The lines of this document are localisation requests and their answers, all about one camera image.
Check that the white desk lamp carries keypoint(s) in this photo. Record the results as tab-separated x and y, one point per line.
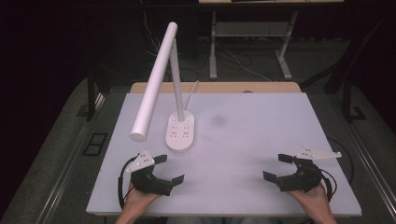
155	77

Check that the black floor socket frame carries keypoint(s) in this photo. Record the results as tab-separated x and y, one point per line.
95	143

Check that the grey metal-frame desk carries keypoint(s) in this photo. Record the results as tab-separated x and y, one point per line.
212	62

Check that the black metal stand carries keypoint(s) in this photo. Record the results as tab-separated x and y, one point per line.
346	99
91	93

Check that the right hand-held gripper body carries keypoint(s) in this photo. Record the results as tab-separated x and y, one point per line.
303	179

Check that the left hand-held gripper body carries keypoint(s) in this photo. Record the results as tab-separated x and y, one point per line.
148	182

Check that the person's left hand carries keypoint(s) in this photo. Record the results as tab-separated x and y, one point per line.
137	200

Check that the person's right hand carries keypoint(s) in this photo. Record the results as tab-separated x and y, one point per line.
314	199

